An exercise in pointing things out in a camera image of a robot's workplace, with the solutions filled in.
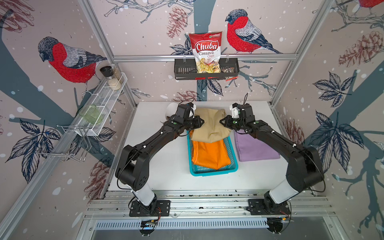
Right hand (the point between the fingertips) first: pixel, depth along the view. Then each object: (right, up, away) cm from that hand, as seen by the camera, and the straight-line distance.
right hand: (219, 120), depth 87 cm
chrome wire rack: (-66, -8, -29) cm, 72 cm away
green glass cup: (-63, +4, -20) cm, 66 cm away
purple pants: (+21, -18, +6) cm, 28 cm away
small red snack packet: (+8, +26, +3) cm, 27 cm away
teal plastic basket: (+7, -27, -6) cm, 28 cm away
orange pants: (-3, -21, +1) cm, 22 cm away
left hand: (-8, +1, -3) cm, 8 cm away
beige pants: (-5, -6, 0) cm, 8 cm away
